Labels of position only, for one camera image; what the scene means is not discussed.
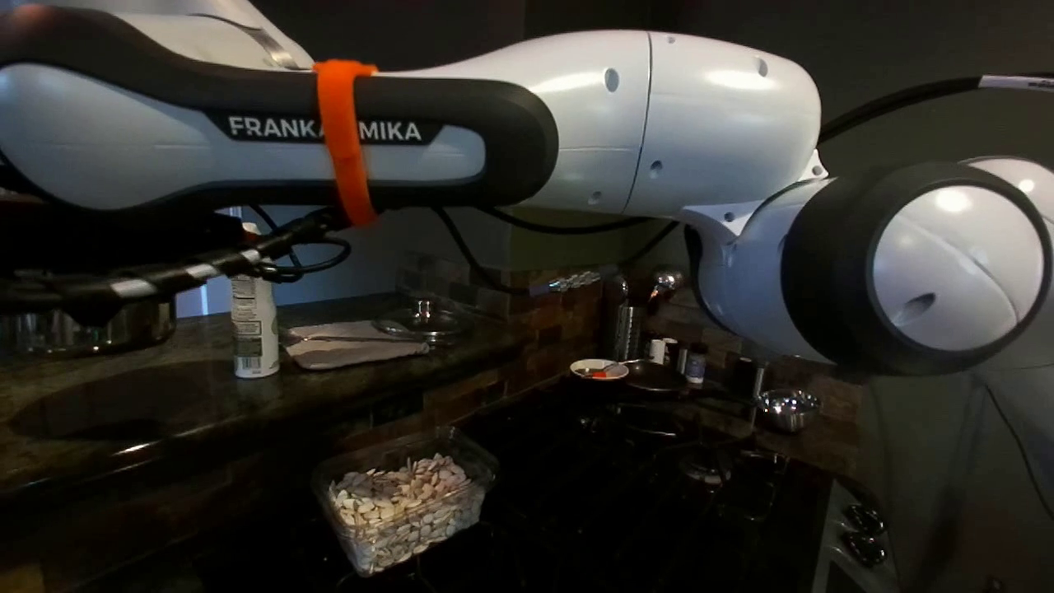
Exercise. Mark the black gas stove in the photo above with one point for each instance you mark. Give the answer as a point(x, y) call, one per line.
point(605, 493)

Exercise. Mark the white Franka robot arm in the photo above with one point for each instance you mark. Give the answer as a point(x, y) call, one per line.
point(160, 144)

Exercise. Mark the white bottle on counter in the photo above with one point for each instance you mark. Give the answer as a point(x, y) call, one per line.
point(254, 328)

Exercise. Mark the white bowl with red food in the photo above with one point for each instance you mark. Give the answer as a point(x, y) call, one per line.
point(599, 371)

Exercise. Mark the clear tray of popcorn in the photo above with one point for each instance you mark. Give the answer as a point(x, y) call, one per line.
point(394, 502)

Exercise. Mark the small steel bowl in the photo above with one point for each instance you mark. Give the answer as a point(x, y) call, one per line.
point(789, 409)

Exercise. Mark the folded cloth on counter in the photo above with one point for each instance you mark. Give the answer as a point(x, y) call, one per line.
point(323, 347)

